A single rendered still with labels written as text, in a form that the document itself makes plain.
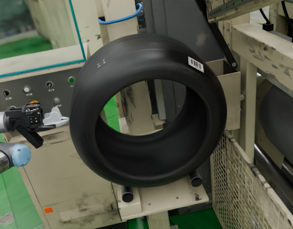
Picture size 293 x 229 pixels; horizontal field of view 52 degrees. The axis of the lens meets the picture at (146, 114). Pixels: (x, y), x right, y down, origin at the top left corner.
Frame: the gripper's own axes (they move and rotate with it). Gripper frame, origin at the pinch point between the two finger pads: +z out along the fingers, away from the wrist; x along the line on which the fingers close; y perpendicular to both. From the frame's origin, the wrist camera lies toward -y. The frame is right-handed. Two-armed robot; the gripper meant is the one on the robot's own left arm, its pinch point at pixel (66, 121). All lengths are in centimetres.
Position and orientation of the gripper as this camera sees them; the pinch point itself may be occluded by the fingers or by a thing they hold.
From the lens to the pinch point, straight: 114.3
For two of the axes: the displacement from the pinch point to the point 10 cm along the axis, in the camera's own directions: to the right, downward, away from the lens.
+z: 9.9, -1.0, 1.2
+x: -1.5, -4.7, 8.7
